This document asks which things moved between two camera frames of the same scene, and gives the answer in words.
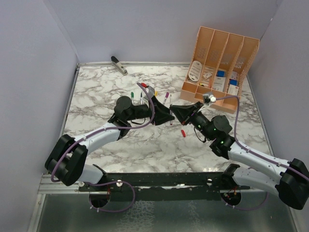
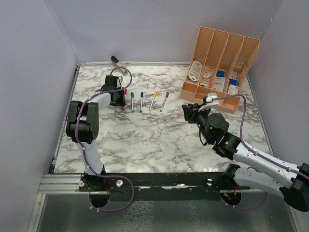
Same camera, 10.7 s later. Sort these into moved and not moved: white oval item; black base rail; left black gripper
Moved: left black gripper
Not moved: black base rail; white oval item
